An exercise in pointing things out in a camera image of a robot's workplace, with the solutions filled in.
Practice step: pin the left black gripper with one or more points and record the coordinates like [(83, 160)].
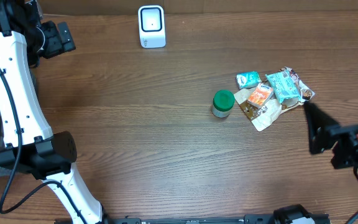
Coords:
[(58, 44)]

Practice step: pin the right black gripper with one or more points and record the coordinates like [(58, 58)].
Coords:
[(355, 151)]

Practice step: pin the long teal wipes pack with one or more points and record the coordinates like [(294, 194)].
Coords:
[(283, 86)]

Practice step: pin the orange tissue pack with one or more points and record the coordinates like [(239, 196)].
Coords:
[(260, 95)]

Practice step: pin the brown white snack bag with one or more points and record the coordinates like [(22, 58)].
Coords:
[(262, 118)]

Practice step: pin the teal tissue pack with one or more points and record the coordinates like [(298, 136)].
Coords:
[(248, 79)]

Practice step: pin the green capped plastic bottle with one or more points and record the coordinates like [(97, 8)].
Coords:
[(223, 102)]

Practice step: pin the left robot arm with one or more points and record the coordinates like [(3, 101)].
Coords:
[(31, 147)]

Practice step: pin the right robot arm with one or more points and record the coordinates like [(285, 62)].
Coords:
[(297, 213)]

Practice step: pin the white barcode scanner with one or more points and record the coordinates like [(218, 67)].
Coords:
[(151, 20)]

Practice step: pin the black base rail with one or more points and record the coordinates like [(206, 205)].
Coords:
[(247, 219)]

